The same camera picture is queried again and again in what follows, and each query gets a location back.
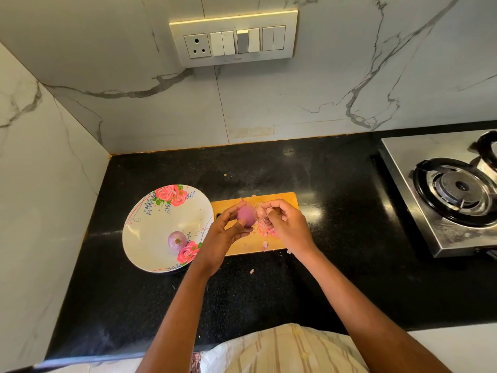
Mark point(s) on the person's right forearm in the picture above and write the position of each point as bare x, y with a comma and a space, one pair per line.
366, 313

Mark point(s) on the black stove burner grate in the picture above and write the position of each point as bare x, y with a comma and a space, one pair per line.
488, 149
456, 192

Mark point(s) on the beige striped garment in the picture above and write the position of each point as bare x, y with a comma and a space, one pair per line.
283, 349

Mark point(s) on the person's right hand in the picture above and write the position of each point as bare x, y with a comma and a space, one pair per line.
289, 227

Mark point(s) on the small pink onion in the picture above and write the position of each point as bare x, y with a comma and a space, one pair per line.
247, 214
178, 241

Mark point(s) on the pile of onion peels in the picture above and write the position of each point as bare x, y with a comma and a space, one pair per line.
265, 229

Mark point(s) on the wooden cutting board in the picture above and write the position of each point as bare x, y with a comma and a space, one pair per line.
247, 244

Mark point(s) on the white floral plate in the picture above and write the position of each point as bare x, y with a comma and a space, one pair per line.
147, 229

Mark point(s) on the stainless steel gas stove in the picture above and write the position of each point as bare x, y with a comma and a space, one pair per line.
398, 150

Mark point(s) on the person's left hand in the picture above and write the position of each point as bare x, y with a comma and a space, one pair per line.
217, 238

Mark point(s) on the white wall switch panel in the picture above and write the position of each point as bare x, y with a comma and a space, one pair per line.
233, 39

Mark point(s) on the person's left forearm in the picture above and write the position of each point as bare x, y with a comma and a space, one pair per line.
178, 328

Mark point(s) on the black stone countertop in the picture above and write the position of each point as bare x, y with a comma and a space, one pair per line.
349, 160

